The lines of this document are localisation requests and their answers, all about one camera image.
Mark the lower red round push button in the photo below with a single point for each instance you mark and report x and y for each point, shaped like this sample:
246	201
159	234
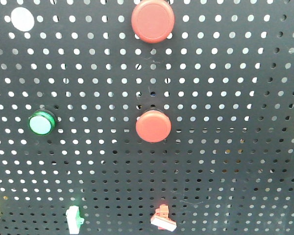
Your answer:
153	126

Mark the red round push button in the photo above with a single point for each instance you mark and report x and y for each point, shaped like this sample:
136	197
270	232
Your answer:
153	126
152	20

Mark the upper red round push button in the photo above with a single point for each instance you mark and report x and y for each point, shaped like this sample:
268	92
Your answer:
152	20

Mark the green round push button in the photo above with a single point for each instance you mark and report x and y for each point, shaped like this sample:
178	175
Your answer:
42	122

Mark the upper grey round plug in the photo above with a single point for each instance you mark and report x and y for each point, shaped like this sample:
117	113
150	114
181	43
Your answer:
22	19

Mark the red white knob switch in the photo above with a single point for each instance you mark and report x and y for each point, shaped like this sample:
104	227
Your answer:
161	219

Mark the green white knob switch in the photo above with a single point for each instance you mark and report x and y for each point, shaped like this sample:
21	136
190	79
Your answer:
74	220

